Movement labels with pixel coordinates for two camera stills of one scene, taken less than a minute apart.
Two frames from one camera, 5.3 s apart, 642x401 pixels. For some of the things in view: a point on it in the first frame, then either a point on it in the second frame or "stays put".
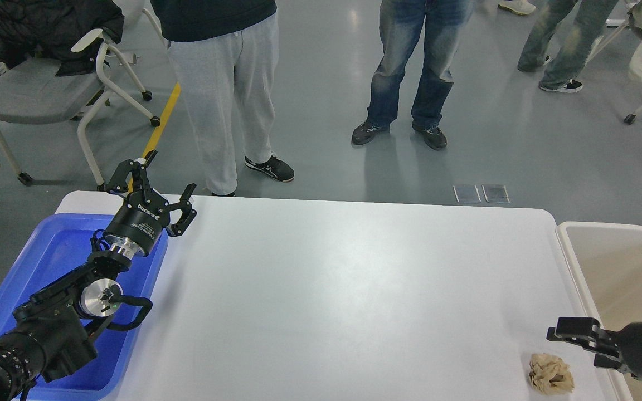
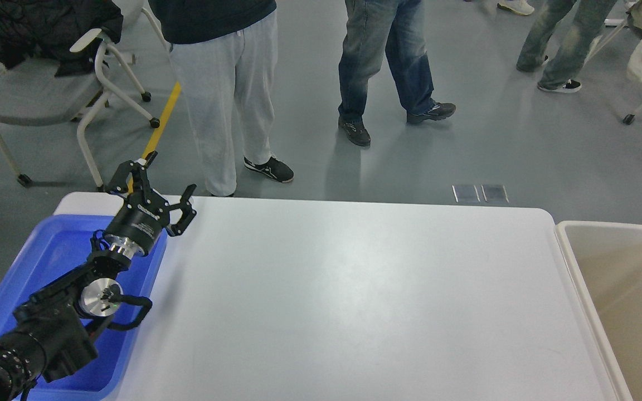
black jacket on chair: (34, 29) stays put
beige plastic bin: (628, 274) stays put
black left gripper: (144, 213) stays put
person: (402, 24) → (371, 27)
